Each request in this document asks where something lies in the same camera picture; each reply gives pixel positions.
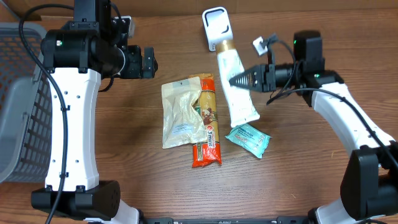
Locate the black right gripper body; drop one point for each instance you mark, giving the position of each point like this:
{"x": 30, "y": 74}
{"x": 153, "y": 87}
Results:
{"x": 277, "y": 74}

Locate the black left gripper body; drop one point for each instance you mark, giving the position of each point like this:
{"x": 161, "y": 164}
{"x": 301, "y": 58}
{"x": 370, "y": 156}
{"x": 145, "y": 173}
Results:
{"x": 134, "y": 66}

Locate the white Pantene shampoo tube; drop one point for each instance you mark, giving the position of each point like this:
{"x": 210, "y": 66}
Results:
{"x": 241, "y": 108}

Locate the teal wet wipes packet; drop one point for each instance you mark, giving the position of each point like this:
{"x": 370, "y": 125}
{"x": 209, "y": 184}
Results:
{"x": 250, "y": 139}

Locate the clear pouch of brown powder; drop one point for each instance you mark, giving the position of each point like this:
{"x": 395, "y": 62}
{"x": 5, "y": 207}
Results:
{"x": 182, "y": 124}

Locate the orange spaghetti packet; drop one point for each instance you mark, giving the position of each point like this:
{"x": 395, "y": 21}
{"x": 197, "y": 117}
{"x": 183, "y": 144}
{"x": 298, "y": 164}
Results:
{"x": 208, "y": 151}

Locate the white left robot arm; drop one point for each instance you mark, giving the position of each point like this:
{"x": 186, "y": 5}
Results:
{"x": 89, "y": 48}

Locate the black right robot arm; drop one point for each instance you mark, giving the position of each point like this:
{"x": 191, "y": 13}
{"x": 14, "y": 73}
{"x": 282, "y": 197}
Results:
{"x": 369, "y": 186}

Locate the white barcode scanner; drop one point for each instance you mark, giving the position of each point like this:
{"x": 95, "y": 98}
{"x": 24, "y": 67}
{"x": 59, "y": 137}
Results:
{"x": 217, "y": 26}

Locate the grey plastic basket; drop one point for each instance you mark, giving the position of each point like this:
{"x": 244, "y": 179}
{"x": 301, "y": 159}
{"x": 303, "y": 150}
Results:
{"x": 26, "y": 112}

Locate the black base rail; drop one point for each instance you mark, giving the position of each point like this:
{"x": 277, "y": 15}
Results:
{"x": 278, "y": 220}

